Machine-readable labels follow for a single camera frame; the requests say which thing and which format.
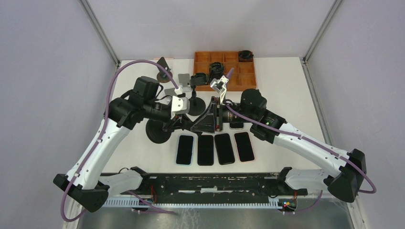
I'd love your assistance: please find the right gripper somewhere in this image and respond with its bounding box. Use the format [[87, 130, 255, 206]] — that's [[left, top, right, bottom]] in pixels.
[[191, 96, 256, 133]]

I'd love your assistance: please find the black round phone stand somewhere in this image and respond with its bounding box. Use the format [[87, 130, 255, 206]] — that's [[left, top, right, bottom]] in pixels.
[[188, 73, 209, 116]]

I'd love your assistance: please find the black phone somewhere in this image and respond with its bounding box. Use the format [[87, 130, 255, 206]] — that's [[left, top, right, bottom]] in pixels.
[[214, 134, 235, 165], [197, 135, 214, 166]]

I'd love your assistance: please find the white folding phone stand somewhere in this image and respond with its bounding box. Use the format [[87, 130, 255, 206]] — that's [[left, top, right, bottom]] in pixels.
[[164, 88, 176, 96]]

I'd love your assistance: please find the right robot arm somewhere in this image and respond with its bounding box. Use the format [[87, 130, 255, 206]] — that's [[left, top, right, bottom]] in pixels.
[[191, 89, 369, 203]]

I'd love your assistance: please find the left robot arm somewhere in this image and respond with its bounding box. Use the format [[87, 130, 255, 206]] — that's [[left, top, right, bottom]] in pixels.
[[53, 76, 190, 212]]

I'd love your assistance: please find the blue case phone on table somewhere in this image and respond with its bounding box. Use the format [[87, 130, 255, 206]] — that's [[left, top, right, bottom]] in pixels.
[[175, 135, 194, 166]]

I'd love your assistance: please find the brown base phone stand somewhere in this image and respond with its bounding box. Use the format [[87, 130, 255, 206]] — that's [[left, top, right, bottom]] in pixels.
[[157, 56, 172, 83]]

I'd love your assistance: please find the orange compartment tray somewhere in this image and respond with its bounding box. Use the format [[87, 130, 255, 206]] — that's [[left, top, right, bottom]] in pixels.
[[193, 51, 257, 92]]

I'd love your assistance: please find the black round object in tray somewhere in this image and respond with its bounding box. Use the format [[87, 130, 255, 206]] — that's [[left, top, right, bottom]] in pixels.
[[238, 50, 254, 62]]

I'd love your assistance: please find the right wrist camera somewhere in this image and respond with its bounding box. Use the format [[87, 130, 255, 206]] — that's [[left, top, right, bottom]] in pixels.
[[210, 75, 229, 104]]

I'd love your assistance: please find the aluminium frame rail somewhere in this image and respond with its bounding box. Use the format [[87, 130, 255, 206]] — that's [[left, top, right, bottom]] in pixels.
[[72, 176, 360, 199]]

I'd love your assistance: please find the white slotted cable duct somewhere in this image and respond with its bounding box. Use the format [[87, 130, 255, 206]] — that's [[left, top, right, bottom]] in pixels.
[[102, 196, 282, 209]]

